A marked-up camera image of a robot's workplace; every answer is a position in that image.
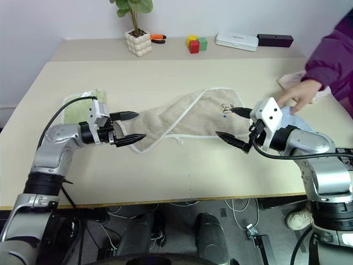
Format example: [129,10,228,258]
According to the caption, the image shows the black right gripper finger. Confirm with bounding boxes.
[231,106,253,120]
[215,131,253,154]

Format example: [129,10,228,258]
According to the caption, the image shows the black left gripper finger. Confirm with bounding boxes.
[115,134,147,148]
[109,110,140,121]

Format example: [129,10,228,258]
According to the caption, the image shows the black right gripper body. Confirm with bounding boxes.
[248,119,267,146]

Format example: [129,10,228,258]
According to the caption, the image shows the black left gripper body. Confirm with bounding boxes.
[98,116,120,147]

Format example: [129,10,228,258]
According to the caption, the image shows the light blue towel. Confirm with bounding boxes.
[280,106,315,133]

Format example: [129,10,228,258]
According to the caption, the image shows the beige cloth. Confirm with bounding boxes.
[111,87,256,154]

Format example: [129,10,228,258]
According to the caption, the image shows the light green cloth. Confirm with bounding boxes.
[62,88,108,125]

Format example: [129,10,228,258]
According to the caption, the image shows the pink cloth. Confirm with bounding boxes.
[277,70,331,104]

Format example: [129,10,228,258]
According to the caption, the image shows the person's bare hand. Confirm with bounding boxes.
[277,79,323,115]

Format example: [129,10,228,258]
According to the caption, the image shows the flat white box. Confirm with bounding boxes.
[215,31,259,52]

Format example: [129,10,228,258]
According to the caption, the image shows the green plant in white pot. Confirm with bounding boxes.
[110,0,154,58]

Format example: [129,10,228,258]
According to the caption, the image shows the long black box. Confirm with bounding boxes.
[256,34,294,47]

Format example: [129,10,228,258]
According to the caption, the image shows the grey rounded shape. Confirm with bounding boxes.
[118,212,167,257]

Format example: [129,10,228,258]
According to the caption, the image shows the white sneaker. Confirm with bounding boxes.
[285,208,314,230]

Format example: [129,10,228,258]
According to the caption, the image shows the dark rounded shape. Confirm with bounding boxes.
[195,212,230,262]

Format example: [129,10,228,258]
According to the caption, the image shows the person's purple jacket sleeve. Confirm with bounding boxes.
[304,10,353,119]

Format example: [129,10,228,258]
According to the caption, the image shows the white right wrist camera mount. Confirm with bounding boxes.
[249,97,284,151]

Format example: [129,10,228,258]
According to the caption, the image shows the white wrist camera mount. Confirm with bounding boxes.
[249,97,284,151]
[87,98,111,144]

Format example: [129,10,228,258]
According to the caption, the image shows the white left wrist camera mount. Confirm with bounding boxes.
[87,98,111,144]

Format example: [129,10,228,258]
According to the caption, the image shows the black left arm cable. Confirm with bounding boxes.
[38,95,99,265]

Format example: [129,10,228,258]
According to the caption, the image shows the white floor cable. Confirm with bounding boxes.
[224,198,260,231]

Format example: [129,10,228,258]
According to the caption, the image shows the orange-handled pliers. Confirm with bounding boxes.
[150,33,168,44]

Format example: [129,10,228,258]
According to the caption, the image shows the black metal bracket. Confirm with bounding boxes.
[253,234,276,265]

